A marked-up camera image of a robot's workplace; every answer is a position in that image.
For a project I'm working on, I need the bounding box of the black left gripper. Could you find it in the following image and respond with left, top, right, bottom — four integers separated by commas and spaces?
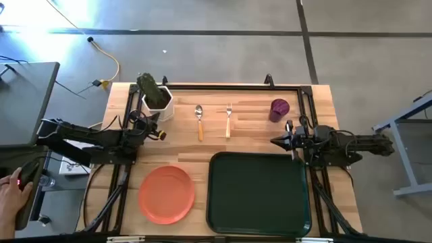
128, 112, 167, 142

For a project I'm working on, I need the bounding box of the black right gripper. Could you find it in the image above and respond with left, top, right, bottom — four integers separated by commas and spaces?
269, 119, 309, 161

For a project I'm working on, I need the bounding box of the purple plastic cup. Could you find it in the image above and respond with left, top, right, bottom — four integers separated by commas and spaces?
268, 98, 291, 124

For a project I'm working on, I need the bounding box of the wooden-handled metal spoon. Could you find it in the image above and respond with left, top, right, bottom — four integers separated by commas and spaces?
194, 104, 205, 142

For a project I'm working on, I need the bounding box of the wooden-handled metal fork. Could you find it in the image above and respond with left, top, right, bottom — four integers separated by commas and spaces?
225, 102, 233, 139

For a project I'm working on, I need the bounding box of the orange plastic plate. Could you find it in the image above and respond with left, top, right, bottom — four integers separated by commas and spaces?
138, 165, 196, 225

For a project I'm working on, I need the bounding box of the person's forearm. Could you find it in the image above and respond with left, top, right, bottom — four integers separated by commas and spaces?
0, 221, 16, 241

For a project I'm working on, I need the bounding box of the dark green plastic tray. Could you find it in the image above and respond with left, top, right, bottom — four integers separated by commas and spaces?
205, 151, 313, 238

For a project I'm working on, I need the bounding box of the white hexagonal plant pot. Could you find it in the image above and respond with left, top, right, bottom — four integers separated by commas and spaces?
141, 85, 176, 122

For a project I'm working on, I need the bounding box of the white paper box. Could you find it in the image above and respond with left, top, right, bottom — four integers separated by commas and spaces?
59, 139, 92, 177

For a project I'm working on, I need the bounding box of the grey metal bench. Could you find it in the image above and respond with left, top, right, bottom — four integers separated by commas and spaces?
372, 94, 432, 198

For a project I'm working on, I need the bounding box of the clear plastic bottle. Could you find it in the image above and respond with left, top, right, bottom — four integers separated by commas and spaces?
38, 175, 56, 188

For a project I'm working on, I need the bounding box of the grey desk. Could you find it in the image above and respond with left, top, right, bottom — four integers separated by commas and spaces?
0, 61, 61, 149

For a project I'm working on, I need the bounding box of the black desk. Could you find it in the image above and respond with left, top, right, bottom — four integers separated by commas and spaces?
0, 146, 51, 232

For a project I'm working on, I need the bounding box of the person's hand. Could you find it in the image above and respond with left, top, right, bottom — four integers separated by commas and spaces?
0, 167, 34, 227

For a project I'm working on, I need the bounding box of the black aluminium table frame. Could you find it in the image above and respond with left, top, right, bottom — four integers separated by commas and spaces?
82, 82, 365, 237

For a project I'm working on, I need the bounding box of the yellow floor cable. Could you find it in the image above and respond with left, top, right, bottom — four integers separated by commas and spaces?
45, 0, 121, 90

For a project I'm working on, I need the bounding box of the thin black floor cable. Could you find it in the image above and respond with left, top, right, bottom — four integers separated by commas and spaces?
54, 80, 88, 101

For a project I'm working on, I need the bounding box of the silver metal bracket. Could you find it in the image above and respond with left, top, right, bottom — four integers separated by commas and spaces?
295, 236, 335, 243
106, 236, 146, 243

